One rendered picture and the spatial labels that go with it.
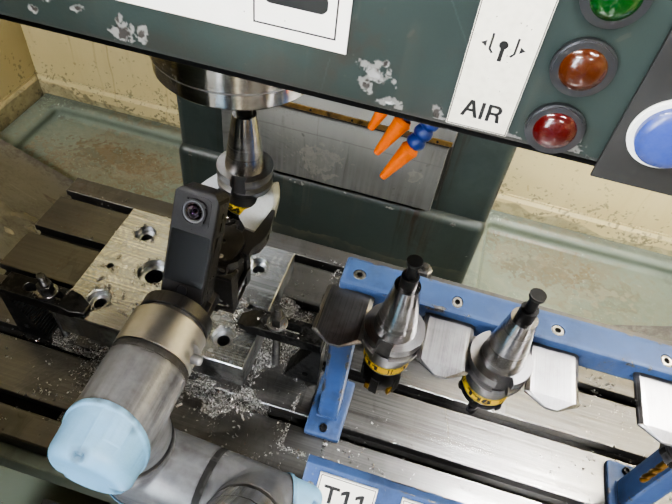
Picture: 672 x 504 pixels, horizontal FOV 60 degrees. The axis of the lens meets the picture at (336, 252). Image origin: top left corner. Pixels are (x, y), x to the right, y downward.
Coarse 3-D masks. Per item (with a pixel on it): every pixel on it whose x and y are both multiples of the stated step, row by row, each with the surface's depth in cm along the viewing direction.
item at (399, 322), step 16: (400, 288) 54; (416, 288) 54; (384, 304) 56; (400, 304) 54; (416, 304) 54; (384, 320) 56; (400, 320) 55; (416, 320) 57; (384, 336) 57; (400, 336) 57
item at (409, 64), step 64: (0, 0) 31; (64, 0) 30; (384, 0) 25; (448, 0) 25; (576, 0) 23; (192, 64) 31; (256, 64) 30; (320, 64) 29; (384, 64) 28; (448, 64) 27; (640, 64) 24; (448, 128) 30; (512, 128) 28
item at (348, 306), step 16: (336, 288) 63; (336, 304) 61; (352, 304) 61; (368, 304) 62; (320, 320) 60; (336, 320) 60; (352, 320) 60; (320, 336) 59; (336, 336) 59; (352, 336) 59
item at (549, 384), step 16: (544, 352) 60; (560, 352) 60; (544, 368) 58; (560, 368) 59; (576, 368) 59; (528, 384) 57; (544, 384) 57; (560, 384) 57; (576, 384) 58; (544, 400) 56; (560, 400) 56; (576, 400) 56
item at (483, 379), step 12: (480, 336) 59; (468, 360) 58; (480, 360) 57; (528, 360) 58; (468, 372) 58; (480, 372) 56; (492, 372) 56; (528, 372) 57; (480, 384) 58; (492, 384) 56; (504, 384) 57; (516, 384) 56
